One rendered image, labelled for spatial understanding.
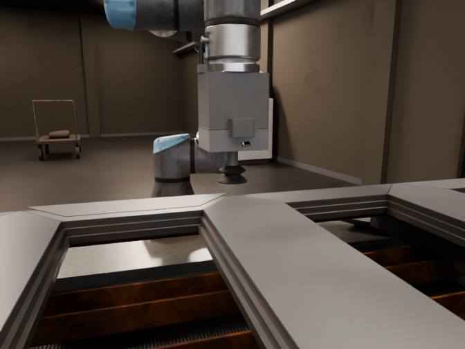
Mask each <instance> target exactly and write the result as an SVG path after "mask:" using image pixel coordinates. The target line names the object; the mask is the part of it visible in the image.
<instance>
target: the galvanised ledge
mask: <svg viewBox="0 0 465 349"><path fill-rule="evenodd" d="M316 224H318V225H320V226H321V227H322V228H324V229H326V230H327V231H328V232H330V233H332V234H334V235H335V236H336V237H338V238H340V239H341V240H342V241H344V242H346V243H347V244H348V245H350V246H352V247H354V248H355V249H356V250H358V251H369V250H375V249H384V248H390V247H400V246H406V245H409V244H406V243H405V242H402V241H400V240H398V239H396V238H394V237H392V236H391V235H388V234H387V233H385V232H383V231H381V230H379V229H377V228H372V227H367V226H359V225H355V224H350V223H346V222H342V221H340V220H338V221H331V222H318V223H316ZM215 270H218V268H217V266H216V264H215V262H214V260H213V259H212V257H211V255H210V253H209V251H208V249H207V248H206V246H205V244H204V242H203V240H202V238H201V236H200V235H189V236H181V237H175V238H161V239H154V240H141V241H134V242H121V243H113V244H101V245H93V246H86V247H73V248H69V249H68V251H67V254H66V257H65V259H64V261H63V264H62V267H61V269H60V272H59V274H58V276H57V279H56V281H55V284H54V286H53V289H52V292H56V291H61V290H67V289H77V288H83V287H92V286H98V285H108V284H114V283H124V282H130V281H136V280H146V279H152V278H162V277H168V276H178V275H183V274H193V273H199V272H205V271H215Z"/></svg>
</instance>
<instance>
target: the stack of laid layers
mask: <svg viewBox="0 0 465 349"><path fill-rule="evenodd" d="M227 197H229V196H224V197H218V198H216V199H214V200H212V201H210V202H208V203H206V204H203V205H201V206H193V207H185V208H168V209H158V210H150V211H133V212H124V213H107V214H98V215H81V216H73V217H63V216H60V215H55V214H51V213H46V212H43V211H24V212H27V213H32V214H35V215H40V216H43V217H48V218H51V219H54V220H60V221H61V223H60V225H59V227H58V228H57V230H56V232H55V234H54V236H53V238H52V240H51V241H50V243H49V245H48V247H47V249H46V250H45V252H44V254H43V256H42V258H41V260H40V261H39V263H38V265H37V267H36V269H35V270H34V272H33V274H32V276H31V278H30V280H29V281H28V284H27V285H26V287H25V289H24V291H23V292H22V294H21V296H20V298H19V300H18V301H17V304H16V305H15V307H14V309H13V311H12V313H11V314H10V316H9V318H8V320H7V321H6V324H5V325H4V327H3V329H2V331H1V333H0V349H29V347H30V344H31V342H32V340H33V337H34V335H35V332H36V329H37V326H38V325H39V322H40V319H41V317H42V314H43V312H44V309H45V307H46V304H47V302H48V299H49V296H50V295H51V292H52V289H53V286H54V284H55V281H56V279H57V276H58V274H59V272H60V269H61V267H62V264H63V261H64V259H65V257H66V254H67V251H68V249H69V247H70V244H79V243H87V242H100V241H107V240H121V239H128V238H141V237H149V236H156V235H169V234H177V233H191V232H199V235H200V236H201V238H202V240H203V242H204V244H205V246H206V248H207V249H208V251H209V253H210V255H211V257H212V259H213V260H214V262H215V264H216V266H217V268H218V270H219V272H220V274H221V276H222V278H223V279H224V281H225V283H226V285H227V287H228V289H229V290H230V293H231V294H232V297H233V298H234V300H235V302H236V304H237V306H238V308H239V310H240V312H241V313H242V315H243V317H244V319H245V321H246V322H247V324H248V326H249V328H250V331H251V332H252V333H253V336H254V338H255V340H256V342H257V343H258V345H259V347H260V349H298V347H297V346H296V345H295V344H294V342H293V340H292V339H291V337H290V336H289V334H288V333H287V331H286V330H285V329H284V327H283V326H282V324H281V323H280V321H279V320H278V319H277V317H276V315H275V314H274V313H273V311H272V309H271V308H270V307H269V306H268V304H267V302H266V301H265V300H264V298H263V296H262V295H261V294H260V292H259V291H258V289H257V288H256V286H255V285H254V283H253V282H252V280H251V279H250V278H249V276H248V274H247V273H246V272H245V270H244V269H243V267H242V266H241V265H240V263H239V261H238V260H237V259H236V257H235V256H234V254H233V253H232V251H231V250H230V248H229V247H228V245H227V244H226V243H225V241H224V239H223V238H222V237H221V235H220V234H219V232H218V231H217V229H216V228H215V226H214V225H213V223H212V222H211V221H210V219H209V218H208V216H207V215H206V213H205V212H204V210H203V209H204V208H206V207H208V206H210V205H213V204H215V203H217V202H219V201H221V200H223V199H225V198H227ZM286 204H288V205H289V206H290V207H292V208H294V209H296V210H297V211H298V212H300V213H302V214H303V215H304V216H306V217H308V218H309V219H310V220H323V219H330V218H337V217H351V216H358V215H371V214H379V213H387V214H389V215H391V216H394V217H396V218H399V219H400V220H403V221H405V222H407V223H410V224H412V225H414V226H417V227H419V228H421V229H423V230H425V231H428V232H430V233H433V234H435V235H438V236H439V237H441V238H444V239H446V240H449V241H451V242H453V243H455V244H458V245H460V246H462V247H464V248H465V222H463V221H460V220H456V219H455V218H452V217H449V216H447V215H443V214H441V213H438V212H435V211H432V210H430V209H427V208H424V207H422V206H418V205H416V204H413V203H410V202H407V201H405V200H402V199H399V198H397V197H393V196H391V195H374V196H365V197H350V198H341V199H325V200H316V201H307V202H291V203H286Z"/></svg>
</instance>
